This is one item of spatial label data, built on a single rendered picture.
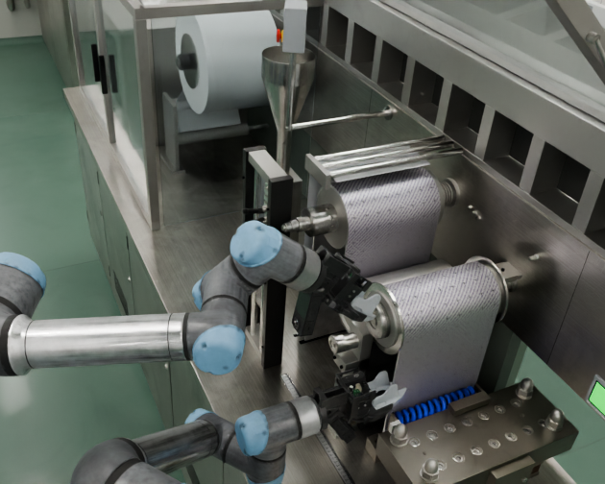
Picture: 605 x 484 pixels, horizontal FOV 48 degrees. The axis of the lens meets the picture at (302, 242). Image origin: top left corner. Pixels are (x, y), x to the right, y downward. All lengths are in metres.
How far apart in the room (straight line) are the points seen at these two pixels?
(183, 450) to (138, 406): 1.60
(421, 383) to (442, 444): 0.13
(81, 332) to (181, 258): 1.02
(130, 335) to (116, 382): 1.91
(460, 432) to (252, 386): 0.51
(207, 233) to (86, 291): 1.36
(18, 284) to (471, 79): 1.00
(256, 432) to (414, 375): 0.36
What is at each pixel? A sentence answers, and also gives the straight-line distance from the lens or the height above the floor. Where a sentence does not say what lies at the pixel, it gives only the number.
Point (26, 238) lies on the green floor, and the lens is 3.89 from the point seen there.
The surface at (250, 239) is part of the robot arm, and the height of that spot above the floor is 1.52.
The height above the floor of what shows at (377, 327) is 1.25.
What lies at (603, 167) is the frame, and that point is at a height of 1.59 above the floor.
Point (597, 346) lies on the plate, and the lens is 1.42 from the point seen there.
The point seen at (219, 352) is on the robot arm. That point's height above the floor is 1.42.
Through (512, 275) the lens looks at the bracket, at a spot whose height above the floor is 1.29.
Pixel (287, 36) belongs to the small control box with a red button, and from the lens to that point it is 1.57.
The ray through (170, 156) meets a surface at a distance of 2.11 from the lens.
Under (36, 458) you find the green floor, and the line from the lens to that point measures 2.79.
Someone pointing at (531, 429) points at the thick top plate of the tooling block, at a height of 1.03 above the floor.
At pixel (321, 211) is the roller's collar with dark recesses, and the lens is 1.45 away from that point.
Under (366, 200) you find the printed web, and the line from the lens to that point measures 1.45.
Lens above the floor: 2.14
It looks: 35 degrees down
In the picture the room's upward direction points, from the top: 4 degrees clockwise
